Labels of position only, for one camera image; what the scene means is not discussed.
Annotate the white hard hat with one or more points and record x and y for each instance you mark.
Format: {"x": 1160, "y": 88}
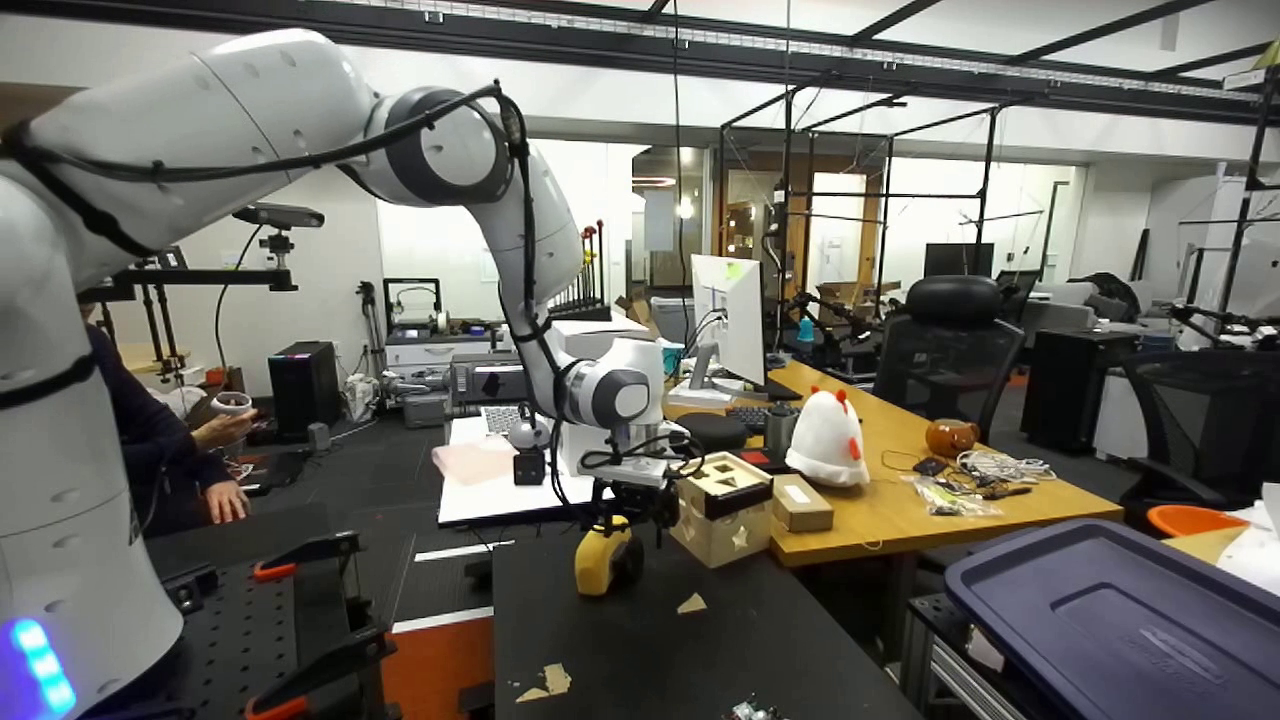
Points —
{"x": 825, "y": 442}

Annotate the grey Unitree device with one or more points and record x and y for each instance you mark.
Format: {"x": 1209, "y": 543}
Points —
{"x": 484, "y": 381}

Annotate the small tan box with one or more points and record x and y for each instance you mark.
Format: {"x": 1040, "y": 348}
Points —
{"x": 800, "y": 507}

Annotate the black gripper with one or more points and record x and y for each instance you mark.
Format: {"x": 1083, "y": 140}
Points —
{"x": 631, "y": 497}

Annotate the person left hand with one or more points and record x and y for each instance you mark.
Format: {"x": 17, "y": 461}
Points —
{"x": 224, "y": 502}

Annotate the black camera stand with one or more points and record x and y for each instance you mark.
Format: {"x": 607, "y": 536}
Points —
{"x": 203, "y": 276}

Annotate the person right hand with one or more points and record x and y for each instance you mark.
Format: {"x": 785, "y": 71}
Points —
{"x": 224, "y": 429}

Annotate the clear plastic bag clutter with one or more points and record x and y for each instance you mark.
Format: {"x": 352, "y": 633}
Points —
{"x": 983, "y": 477}

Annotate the white monitor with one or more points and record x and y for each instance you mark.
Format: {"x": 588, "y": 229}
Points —
{"x": 730, "y": 323}

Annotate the green white candy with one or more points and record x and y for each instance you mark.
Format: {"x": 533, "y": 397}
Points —
{"x": 745, "y": 715}

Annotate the person torso dark sweater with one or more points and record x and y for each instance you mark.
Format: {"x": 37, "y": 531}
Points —
{"x": 132, "y": 427}

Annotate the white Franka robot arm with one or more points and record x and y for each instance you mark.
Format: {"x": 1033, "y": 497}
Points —
{"x": 241, "y": 135}

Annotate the hanging lamp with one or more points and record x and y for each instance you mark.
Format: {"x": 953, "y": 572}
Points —
{"x": 686, "y": 206}

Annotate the black camera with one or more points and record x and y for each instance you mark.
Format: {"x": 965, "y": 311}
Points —
{"x": 277, "y": 214}

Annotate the black monitor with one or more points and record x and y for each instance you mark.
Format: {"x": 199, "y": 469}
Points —
{"x": 963, "y": 259}

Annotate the orange bowl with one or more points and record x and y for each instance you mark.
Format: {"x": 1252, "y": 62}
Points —
{"x": 1189, "y": 519}

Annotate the black metal ceiling frame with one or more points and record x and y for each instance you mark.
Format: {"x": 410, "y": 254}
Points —
{"x": 800, "y": 62}

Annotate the black orange clamp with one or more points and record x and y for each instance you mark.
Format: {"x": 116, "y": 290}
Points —
{"x": 306, "y": 552}
{"x": 322, "y": 674}

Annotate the beige pointed tape scrap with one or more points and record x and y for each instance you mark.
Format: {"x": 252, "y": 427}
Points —
{"x": 530, "y": 693}

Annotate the dark mug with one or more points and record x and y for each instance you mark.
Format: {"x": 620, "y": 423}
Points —
{"x": 781, "y": 432}

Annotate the wooden desk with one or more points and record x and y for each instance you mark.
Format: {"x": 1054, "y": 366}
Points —
{"x": 880, "y": 512}

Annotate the black chair headrest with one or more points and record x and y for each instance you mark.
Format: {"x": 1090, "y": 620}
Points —
{"x": 724, "y": 427}

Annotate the black office chair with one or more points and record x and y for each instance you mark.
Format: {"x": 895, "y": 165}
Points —
{"x": 948, "y": 354}

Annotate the wooden shape sorter box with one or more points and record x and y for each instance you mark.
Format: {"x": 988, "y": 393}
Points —
{"x": 724, "y": 512}

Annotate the black computer tower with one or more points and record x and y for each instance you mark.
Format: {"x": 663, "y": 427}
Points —
{"x": 306, "y": 385}

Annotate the navy plastic storage bin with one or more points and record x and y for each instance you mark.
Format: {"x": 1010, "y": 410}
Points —
{"x": 1104, "y": 620}

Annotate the orange ball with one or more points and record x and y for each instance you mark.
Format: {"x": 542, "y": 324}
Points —
{"x": 948, "y": 436}

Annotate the tan triangular cardboard scrap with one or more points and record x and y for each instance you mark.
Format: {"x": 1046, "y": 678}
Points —
{"x": 691, "y": 604}

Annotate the black frame printer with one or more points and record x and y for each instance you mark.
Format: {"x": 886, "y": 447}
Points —
{"x": 410, "y": 311}

